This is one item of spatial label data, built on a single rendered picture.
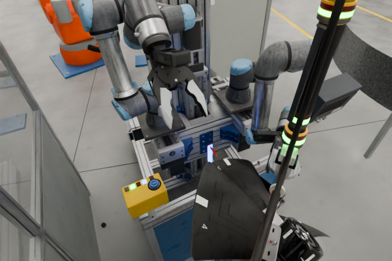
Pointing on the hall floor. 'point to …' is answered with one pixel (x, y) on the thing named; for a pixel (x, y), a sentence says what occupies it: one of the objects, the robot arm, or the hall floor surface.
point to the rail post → (154, 244)
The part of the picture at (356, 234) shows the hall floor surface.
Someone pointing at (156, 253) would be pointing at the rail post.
